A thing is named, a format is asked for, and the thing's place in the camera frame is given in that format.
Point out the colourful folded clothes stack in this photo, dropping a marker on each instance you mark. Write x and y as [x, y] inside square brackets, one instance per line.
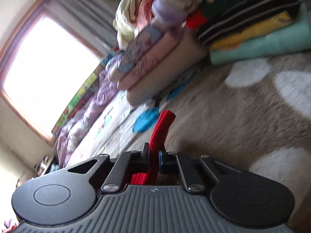
[211, 23]

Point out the purple quilt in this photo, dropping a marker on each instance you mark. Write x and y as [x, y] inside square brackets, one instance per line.
[72, 133]

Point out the colourful alphabet foam border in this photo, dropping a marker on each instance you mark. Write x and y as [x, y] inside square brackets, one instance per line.
[84, 93]

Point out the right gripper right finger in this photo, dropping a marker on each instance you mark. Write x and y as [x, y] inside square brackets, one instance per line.
[183, 168]

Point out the red knit sweater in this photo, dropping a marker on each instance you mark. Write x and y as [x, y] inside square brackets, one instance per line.
[156, 144]

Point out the Mickey Mouse plush blanket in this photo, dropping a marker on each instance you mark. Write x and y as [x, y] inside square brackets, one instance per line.
[253, 114]

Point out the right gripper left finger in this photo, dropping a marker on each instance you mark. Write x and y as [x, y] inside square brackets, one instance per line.
[128, 164]

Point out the grey curtain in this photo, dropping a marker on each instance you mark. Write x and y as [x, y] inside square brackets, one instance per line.
[92, 20]

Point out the cluttered side desk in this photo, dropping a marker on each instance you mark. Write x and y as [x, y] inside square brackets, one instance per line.
[48, 164]

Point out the folded pink cream clothes stack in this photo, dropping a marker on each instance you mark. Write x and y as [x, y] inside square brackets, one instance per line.
[145, 69]

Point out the stacked quilts pile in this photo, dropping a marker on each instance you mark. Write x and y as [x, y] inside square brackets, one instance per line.
[131, 17]

